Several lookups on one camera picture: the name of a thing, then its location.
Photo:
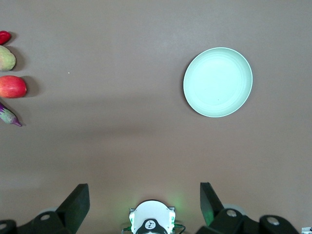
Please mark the purple eggplant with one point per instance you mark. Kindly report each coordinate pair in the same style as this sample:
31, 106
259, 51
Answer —
7, 115

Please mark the red chili pepper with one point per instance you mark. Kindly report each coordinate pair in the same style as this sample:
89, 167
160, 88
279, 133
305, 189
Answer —
4, 37

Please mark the pale green round plate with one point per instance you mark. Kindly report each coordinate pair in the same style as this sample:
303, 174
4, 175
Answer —
217, 83

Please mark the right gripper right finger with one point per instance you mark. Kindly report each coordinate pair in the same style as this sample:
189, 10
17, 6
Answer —
212, 207

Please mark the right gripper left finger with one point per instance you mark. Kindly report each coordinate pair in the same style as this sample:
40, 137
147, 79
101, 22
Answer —
70, 207

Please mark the green pink peach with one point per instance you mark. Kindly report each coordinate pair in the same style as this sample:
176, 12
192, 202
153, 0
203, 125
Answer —
6, 58

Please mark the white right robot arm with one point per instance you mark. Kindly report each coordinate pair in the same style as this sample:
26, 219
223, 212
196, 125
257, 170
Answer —
151, 212

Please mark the brown table cloth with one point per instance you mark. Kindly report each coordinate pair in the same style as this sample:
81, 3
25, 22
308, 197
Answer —
122, 97

